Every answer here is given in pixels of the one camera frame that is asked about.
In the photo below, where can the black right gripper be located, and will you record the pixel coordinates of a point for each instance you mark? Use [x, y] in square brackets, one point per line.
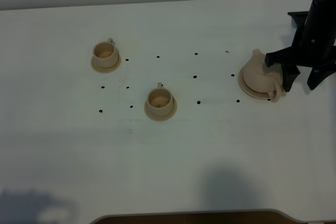
[312, 46]

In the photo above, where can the beige teapot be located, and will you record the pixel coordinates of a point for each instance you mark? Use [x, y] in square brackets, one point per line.
[257, 63]

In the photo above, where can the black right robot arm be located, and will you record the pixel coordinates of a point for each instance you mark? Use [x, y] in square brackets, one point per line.
[313, 45]

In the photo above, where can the beige teapot coaster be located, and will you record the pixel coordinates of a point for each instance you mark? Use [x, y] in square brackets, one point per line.
[261, 86]

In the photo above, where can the black stand at table edge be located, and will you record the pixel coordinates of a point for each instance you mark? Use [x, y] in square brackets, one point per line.
[298, 19]

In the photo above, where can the beige near saucer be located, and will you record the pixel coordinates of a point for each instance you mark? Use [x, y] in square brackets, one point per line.
[160, 114]

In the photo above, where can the beige saucer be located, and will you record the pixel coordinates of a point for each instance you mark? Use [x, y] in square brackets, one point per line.
[160, 114]
[97, 64]

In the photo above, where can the beige near teacup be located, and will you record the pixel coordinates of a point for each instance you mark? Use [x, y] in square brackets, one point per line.
[160, 96]

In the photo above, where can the beige teacup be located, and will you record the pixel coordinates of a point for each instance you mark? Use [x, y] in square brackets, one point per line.
[160, 96]
[105, 54]

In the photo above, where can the beige far teacup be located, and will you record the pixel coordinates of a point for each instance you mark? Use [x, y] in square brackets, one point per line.
[105, 54]

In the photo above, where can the beige far saucer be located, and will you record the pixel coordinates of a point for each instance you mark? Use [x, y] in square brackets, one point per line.
[97, 64]

